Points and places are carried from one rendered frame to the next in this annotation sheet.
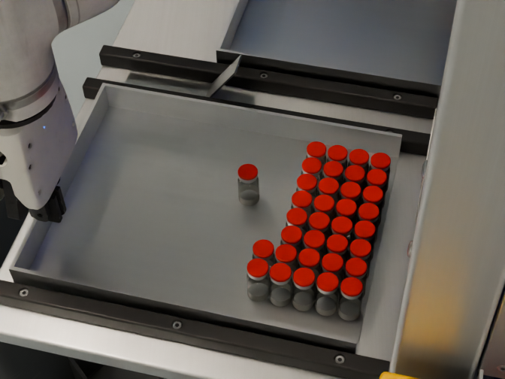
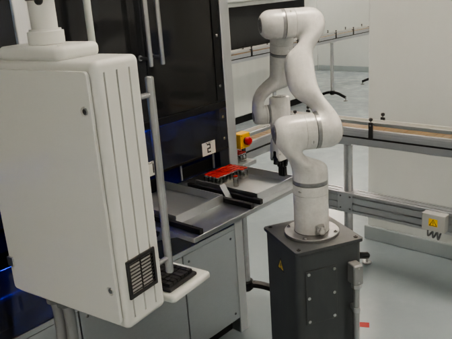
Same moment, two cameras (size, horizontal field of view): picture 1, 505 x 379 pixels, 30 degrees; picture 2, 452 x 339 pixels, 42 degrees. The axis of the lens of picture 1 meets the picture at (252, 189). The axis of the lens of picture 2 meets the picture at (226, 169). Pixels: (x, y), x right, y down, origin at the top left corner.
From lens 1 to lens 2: 2.94 m
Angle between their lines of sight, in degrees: 108
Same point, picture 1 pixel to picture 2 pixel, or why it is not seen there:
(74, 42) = not seen: outside the picture
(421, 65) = (171, 196)
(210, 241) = (249, 182)
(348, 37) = (182, 202)
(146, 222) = (261, 185)
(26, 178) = not seen: hidden behind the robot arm
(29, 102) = not seen: hidden behind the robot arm
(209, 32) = (218, 209)
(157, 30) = (232, 212)
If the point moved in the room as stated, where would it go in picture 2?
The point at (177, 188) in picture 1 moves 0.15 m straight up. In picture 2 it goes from (250, 188) to (248, 155)
